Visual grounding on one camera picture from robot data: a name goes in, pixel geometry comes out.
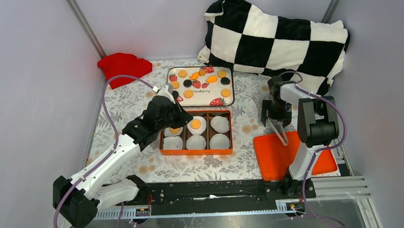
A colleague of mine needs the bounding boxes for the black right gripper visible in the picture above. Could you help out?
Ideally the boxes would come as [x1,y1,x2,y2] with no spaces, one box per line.
[260,99,292,129]

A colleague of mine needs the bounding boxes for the round yellow biscuit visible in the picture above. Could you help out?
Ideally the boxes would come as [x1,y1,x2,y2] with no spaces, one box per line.
[190,119,201,130]
[170,81,180,89]
[169,128,181,134]
[183,90,194,99]
[217,70,227,78]
[221,89,231,98]
[178,69,188,78]

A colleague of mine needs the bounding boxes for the metal serving tongs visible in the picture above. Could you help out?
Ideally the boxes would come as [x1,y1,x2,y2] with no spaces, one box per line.
[267,119,289,146]

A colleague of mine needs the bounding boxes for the orange cookie tin box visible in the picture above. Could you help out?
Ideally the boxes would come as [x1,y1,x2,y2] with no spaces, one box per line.
[159,109,233,156]

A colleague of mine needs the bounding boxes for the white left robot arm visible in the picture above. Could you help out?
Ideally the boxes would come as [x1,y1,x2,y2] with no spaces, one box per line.
[52,91,192,228]

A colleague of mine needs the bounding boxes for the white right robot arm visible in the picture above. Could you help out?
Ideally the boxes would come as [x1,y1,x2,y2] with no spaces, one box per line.
[260,76,339,199]

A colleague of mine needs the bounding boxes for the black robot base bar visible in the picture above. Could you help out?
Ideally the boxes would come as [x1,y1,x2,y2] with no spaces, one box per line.
[125,179,316,216]

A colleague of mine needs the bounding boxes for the white paper cupcake liner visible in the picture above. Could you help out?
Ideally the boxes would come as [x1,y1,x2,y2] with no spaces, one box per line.
[209,134,231,150]
[162,136,183,150]
[210,116,230,134]
[164,128,183,137]
[187,116,207,135]
[186,135,207,150]

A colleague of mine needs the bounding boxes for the black sandwich cookie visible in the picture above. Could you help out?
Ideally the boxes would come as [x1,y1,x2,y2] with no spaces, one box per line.
[220,77,230,85]
[182,79,192,88]
[172,90,179,99]

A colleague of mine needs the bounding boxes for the strawberry print white tray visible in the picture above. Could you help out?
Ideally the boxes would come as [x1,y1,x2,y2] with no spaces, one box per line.
[167,66,235,107]

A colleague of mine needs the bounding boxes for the orange fish shaped cookie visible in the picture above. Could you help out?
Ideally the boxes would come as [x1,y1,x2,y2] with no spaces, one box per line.
[206,75,217,84]
[189,72,200,81]

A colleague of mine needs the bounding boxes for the orange tin lid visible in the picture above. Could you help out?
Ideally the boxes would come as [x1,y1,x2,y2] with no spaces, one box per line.
[253,131,340,181]

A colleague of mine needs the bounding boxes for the small swirl orange cookie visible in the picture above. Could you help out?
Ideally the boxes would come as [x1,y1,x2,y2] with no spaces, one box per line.
[198,69,206,76]

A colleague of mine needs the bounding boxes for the red cloth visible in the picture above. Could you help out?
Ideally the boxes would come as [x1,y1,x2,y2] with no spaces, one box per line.
[97,52,153,81]

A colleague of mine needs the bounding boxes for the checkered black white blanket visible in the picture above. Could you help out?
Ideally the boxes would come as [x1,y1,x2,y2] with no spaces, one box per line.
[197,0,351,96]

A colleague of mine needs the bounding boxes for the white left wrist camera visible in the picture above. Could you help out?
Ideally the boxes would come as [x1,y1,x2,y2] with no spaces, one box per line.
[157,84,175,103]

